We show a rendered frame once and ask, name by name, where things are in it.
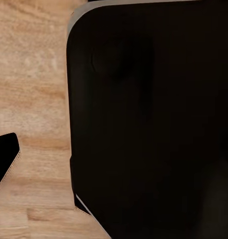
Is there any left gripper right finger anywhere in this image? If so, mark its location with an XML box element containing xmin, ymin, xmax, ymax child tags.
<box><xmin>218</xmin><ymin>132</ymin><xmax>228</xmax><ymax>163</ymax></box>

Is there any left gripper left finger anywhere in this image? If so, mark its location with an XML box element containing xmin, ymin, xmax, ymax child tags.
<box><xmin>0</xmin><ymin>132</ymin><xmax>19</xmax><ymax>181</ymax></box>

